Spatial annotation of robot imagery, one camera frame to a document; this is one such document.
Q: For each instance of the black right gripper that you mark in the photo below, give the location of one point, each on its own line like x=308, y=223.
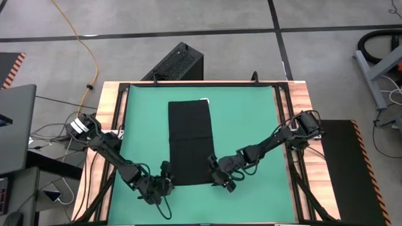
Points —
x=230, y=186

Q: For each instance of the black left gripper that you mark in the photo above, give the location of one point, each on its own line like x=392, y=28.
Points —
x=165, y=168

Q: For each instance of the black towel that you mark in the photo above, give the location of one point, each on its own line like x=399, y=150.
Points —
x=191, y=141

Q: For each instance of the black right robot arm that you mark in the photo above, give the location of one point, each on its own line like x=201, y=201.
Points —
x=282, y=135

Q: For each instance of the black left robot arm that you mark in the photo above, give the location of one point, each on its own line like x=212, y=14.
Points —
x=106, y=147

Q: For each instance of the green table mat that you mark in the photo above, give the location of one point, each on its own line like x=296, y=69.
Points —
x=251, y=194

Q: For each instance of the smartphone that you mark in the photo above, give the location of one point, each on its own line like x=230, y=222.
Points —
x=51, y=196

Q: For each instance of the black computer tower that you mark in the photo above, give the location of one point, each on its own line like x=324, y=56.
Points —
x=179, y=64

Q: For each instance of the black hazard-striped floor mat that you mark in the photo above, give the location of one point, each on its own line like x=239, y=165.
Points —
x=9, y=69
x=348, y=175

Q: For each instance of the grey desk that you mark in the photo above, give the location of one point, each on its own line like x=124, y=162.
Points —
x=22, y=194

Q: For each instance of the dark computer mouse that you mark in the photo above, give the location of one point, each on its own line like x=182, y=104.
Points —
x=13, y=219

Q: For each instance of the grey laptop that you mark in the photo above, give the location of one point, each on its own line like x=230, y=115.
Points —
x=17, y=128

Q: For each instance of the grey metal stand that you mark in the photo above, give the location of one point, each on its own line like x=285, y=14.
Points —
x=372, y=84

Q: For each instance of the black frame clamp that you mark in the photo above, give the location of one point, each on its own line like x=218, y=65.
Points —
x=255, y=78

